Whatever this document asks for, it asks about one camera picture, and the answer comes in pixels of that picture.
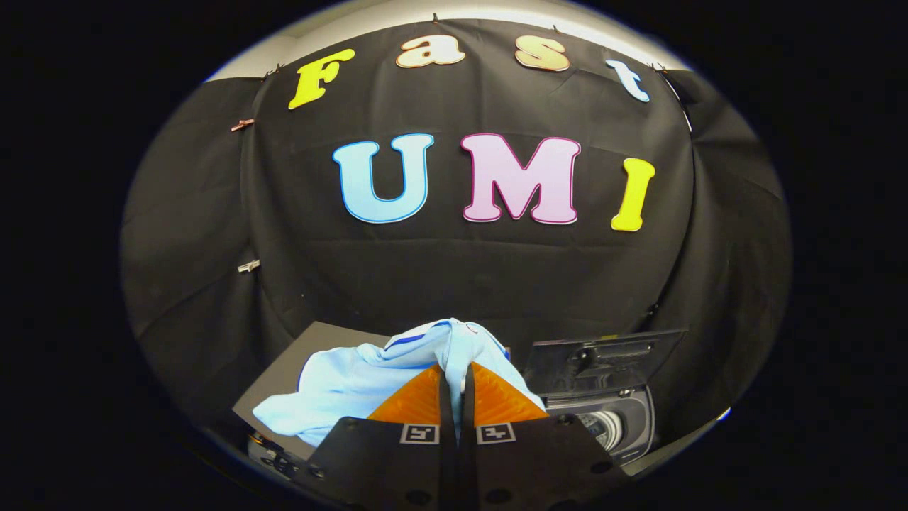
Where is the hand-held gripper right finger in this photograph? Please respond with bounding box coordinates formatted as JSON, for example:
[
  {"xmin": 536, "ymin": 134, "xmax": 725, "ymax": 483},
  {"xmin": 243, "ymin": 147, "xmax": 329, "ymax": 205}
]
[{"xmin": 458, "ymin": 362, "xmax": 632, "ymax": 511}]

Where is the transparent washing machine lid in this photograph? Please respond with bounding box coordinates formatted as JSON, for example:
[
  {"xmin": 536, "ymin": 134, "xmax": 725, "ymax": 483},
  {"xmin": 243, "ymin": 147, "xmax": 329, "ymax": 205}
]
[{"xmin": 524, "ymin": 329, "xmax": 687, "ymax": 398}]

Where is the light blue polo shirt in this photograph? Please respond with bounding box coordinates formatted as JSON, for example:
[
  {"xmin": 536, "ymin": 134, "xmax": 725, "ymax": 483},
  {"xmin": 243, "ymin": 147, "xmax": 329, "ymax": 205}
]
[{"xmin": 253, "ymin": 318, "xmax": 547, "ymax": 448}]

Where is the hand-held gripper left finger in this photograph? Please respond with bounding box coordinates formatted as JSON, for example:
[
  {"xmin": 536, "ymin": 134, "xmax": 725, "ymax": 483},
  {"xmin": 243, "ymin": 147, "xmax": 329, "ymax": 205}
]
[{"xmin": 305, "ymin": 363, "xmax": 458, "ymax": 511}]

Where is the row of small black clips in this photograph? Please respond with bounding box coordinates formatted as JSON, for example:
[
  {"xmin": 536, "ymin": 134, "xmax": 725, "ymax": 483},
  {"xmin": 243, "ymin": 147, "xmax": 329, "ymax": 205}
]
[{"xmin": 262, "ymin": 11, "xmax": 669, "ymax": 79}]

